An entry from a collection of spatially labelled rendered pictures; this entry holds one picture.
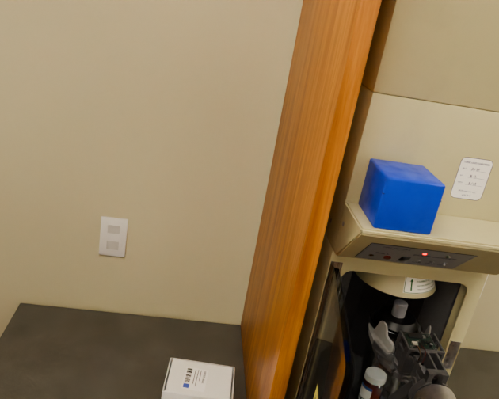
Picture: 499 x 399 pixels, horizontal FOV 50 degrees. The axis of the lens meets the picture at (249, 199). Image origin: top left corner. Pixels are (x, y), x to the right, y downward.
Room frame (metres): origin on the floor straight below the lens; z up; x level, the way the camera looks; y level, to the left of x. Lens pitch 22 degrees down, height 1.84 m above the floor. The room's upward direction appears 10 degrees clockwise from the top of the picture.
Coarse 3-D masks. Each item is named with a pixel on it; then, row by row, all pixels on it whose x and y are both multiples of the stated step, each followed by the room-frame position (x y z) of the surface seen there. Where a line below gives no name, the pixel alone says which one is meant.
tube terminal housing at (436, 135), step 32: (384, 96) 0.92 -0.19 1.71; (352, 128) 0.97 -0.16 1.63; (384, 128) 0.92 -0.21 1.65; (416, 128) 0.93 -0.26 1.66; (448, 128) 0.93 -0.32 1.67; (480, 128) 0.94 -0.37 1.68; (352, 160) 0.93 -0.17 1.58; (416, 160) 0.93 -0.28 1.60; (448, 160) 0.94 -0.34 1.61; (352, 192) 0.91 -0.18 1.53; (448, 192) 0.94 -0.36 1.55; (320, 256) 0.98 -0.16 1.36; (320, 288) 0.93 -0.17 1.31; (480, 288) 0.95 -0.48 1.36; (448, 320) 0.98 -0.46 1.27; (288, 384) 0.98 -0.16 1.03
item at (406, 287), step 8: (360, 272) 1.01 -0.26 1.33; (368, 272) 0.99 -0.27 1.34; (368, 280) 0.98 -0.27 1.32; (376, 280) 0.97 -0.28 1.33; (384, 280) 0.97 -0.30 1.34; (392, 280) 0.96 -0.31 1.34; (400, 280) 0.96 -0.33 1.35; (408, 280) 0.96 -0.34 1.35; (416, 280) 0.97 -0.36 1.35; (424, 280) 0.97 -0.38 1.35; (432, 280) 1.00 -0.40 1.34; (376, 288) 0.96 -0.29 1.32; (384, 288) 0.96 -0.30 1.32; (392, 288) 0.96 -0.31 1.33; (400, 288) 0.95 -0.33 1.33; (408, 288) 0.96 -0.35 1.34; (416, 288) 0.96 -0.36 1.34; (424, 288) 0.97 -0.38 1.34; (432, 288) 0.99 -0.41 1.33; (400, 296) 0.95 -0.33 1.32; (408, 296) 0.95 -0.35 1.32; (416, 296) 0.95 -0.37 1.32; (424, 296) 0.96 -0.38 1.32
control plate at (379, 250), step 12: (360, 252) 0.86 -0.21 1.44; (372, 252) 0.86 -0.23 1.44; (384, 252) 0.86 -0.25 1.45; (396, 252) 0.85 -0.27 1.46; (408, 252) 0.85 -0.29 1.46; (420, 252) 0.85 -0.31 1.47; (432, 252) 0.84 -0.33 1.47; (444, 252) 0.84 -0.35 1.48; (420, 264) 0.90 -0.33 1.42; (432, 264) 0.90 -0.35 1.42; (456, 264) 0.89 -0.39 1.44
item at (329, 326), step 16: (336, 272) 0.86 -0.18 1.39; (336, 288) 0.81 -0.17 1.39; (336, 304) 0.78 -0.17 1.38; (336, 320) 0.74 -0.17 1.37; (320, 336) 0.84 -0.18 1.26; (336, 336) 0.71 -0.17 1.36; (320, 352) 0.80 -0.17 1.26; (336, 352) 0.68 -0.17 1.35; (320, 368) 0.77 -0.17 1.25; (336, 368) 0.65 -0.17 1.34; (320, 384) 0.73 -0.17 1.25; (336, 384) 0.62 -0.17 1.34
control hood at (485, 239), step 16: (352, 208) 0.88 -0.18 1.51; (352, 224) 0.84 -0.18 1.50; (368, 224) 0.82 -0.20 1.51; (448, 224) 0.89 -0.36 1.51; (464, 224) 0.91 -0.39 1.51; (480, 224) 0.92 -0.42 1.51; (496, 224) 0.94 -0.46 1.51; (336, 240) 0.91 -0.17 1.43; (352, 240) 0.83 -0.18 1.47; (368, 240) 0.82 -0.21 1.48; (384, 240) 0.81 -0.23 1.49; (400, 240) 0.81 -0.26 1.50; (416, 240) 0.81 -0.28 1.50; (432, 240) 0.82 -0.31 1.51; (448, 240) 0.82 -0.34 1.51; (464, 240) 0.83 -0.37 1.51; (480, 240) 0.84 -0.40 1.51; (496, 240) 0.86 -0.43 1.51; (352, 256) 0.89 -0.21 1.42; (480, 256) 0.85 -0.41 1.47; (496, 256) 0.85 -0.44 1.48; (480, 272) 0.92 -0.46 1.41; (496, 272) 0.92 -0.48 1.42
